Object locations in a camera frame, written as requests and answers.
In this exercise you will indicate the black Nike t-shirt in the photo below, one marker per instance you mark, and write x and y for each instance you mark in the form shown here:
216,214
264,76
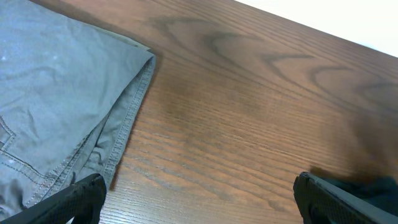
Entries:
382,192

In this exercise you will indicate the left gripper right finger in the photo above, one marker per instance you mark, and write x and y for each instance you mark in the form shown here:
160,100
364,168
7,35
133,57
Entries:
320,202

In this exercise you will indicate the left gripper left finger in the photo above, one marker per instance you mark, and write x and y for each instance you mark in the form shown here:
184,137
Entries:
80,203

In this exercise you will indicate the folded grey shorts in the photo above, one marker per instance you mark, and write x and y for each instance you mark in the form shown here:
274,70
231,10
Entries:
70,93

